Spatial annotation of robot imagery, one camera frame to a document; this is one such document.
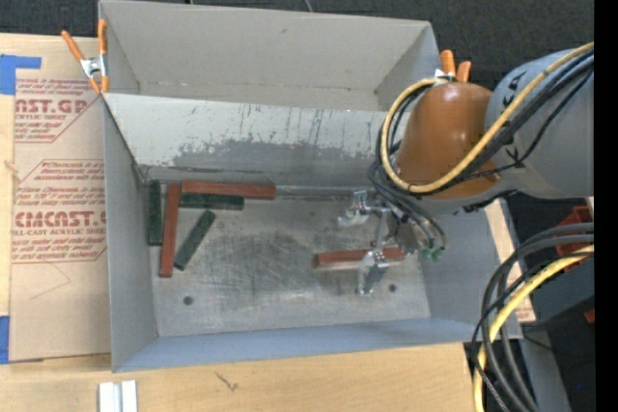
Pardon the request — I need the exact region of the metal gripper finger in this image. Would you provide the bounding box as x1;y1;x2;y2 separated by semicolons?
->
356;251;390;296
336;190;373;229

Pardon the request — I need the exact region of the red-brown flat block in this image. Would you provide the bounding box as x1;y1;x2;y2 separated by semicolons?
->
158;181;183;279
181;179;278;201
312;246;407;270

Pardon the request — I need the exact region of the grey metal bin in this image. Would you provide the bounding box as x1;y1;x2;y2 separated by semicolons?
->
98;0;504;373

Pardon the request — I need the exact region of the dark green flat block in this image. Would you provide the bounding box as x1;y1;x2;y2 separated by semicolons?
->
146;179;164;247
173;208;217;272
179;193;245;211

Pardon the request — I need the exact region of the brown cardboard board red print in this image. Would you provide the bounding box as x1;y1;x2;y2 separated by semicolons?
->
0;32;113;364

